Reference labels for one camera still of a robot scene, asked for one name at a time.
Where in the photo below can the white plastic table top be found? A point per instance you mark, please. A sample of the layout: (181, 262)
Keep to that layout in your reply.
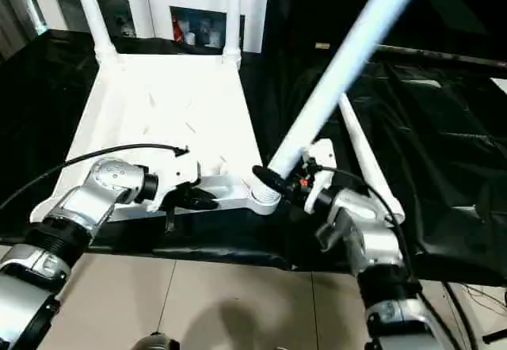
(158, 108)

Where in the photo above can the white plastic table leg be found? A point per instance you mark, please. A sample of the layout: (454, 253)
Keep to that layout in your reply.
(368, 160)
(233, 9)
(336, 69)
(93, 9)

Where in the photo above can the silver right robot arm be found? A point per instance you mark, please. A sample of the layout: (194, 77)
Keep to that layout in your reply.
(368, 239)

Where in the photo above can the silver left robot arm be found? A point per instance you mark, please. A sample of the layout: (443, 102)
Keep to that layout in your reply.
(87, 199)

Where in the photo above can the black mat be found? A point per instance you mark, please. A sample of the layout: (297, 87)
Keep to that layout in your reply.
(435, 168)

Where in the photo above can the small tan label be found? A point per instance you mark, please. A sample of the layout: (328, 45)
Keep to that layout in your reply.
(322, 45)

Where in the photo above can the white textured jar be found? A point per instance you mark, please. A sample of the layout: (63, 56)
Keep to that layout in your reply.
(214, 38)

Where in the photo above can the white cup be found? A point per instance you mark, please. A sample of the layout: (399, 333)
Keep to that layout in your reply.
(190, 38)

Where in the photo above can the black backdrop cloth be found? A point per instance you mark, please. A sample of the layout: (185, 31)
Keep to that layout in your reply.
(309, 9)

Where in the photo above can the grey white ornament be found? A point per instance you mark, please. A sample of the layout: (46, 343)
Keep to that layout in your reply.
(127, 26)

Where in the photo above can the dark metal rod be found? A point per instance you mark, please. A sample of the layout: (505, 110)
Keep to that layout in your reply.
(435, 55)

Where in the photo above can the white flat panel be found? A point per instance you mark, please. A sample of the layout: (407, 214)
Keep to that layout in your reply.
(500, 82)

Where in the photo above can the black stand rod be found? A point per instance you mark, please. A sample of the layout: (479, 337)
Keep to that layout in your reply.
(495, 335)

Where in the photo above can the blue patterned strip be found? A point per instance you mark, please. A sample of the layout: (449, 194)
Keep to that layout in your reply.
(33, 5)

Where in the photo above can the grey curtain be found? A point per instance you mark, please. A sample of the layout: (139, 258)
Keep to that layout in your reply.
(16, 17)

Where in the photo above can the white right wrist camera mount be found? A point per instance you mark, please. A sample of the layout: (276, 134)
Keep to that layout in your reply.
(322, 152)

